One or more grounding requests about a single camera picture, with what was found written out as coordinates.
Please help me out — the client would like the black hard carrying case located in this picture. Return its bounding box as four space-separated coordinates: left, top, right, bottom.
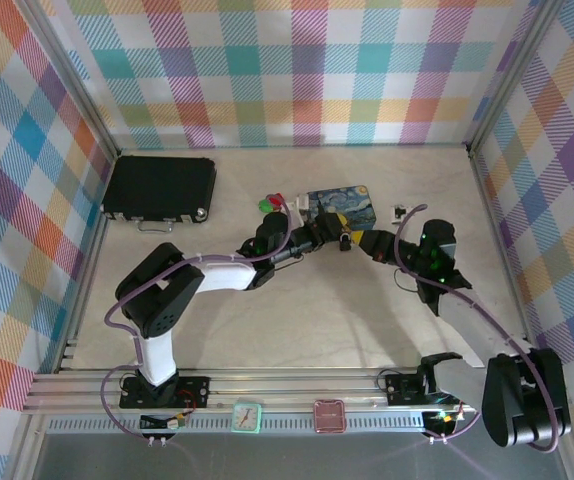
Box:
100 155 218 235

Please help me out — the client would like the pink square timer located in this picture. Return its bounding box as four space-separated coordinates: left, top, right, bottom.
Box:
312 398 347 433

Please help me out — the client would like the teal square clock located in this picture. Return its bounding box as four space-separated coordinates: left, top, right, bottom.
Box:
230 401 265 435

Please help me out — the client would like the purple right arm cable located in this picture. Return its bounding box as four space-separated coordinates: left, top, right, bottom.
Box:
392 202 571 454

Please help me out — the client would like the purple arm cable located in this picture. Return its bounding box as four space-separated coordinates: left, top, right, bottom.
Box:
392 202 571 454
100 202 304 442

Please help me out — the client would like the aluminium side rail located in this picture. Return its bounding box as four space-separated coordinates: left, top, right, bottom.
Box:
468 148 541 346
31 149 118 386

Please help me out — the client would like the aluminium back rail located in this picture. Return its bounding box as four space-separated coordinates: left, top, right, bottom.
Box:
114 142 473 152

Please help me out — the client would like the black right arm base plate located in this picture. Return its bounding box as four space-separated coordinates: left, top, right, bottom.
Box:
384 372 436 407

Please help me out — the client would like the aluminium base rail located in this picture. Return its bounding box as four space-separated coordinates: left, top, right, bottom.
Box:
21 367 498 414

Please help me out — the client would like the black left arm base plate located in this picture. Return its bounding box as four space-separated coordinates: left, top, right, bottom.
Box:
118 374 213 410

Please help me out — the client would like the perforated metal cable tray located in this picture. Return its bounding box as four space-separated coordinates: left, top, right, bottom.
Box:
46 413 436 435

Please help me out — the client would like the aluminium frame post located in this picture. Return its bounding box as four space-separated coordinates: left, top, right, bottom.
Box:
16 0 123 161
466 0 568 159

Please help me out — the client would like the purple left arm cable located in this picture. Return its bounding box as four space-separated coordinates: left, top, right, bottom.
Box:
100 202 304 442

